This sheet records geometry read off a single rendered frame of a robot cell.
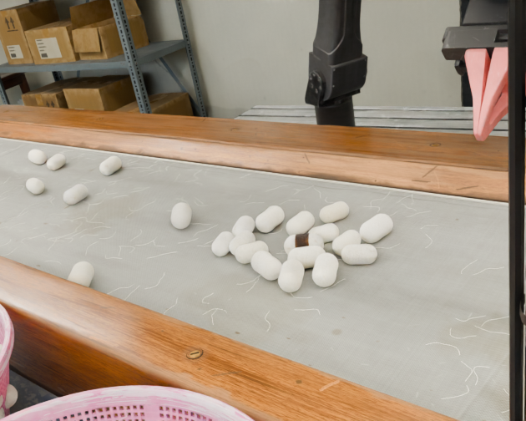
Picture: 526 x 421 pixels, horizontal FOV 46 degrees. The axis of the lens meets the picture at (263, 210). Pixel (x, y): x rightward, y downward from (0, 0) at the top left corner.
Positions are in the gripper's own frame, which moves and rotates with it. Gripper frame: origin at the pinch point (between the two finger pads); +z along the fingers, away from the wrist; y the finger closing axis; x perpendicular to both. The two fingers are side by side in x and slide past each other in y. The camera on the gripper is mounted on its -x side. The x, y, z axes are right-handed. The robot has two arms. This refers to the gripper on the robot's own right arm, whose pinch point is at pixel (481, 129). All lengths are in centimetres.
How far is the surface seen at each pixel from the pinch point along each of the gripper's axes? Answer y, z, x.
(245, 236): -17.3, 15.8, -5.3
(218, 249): -19.0, 17.8, -6.4
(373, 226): -6.3, 11.6, -2.0
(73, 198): -46.9, 15.1, -3.8
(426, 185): -6.5, 3.3, 6.7
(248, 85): -179, -100, 155
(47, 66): -263, -76, 102
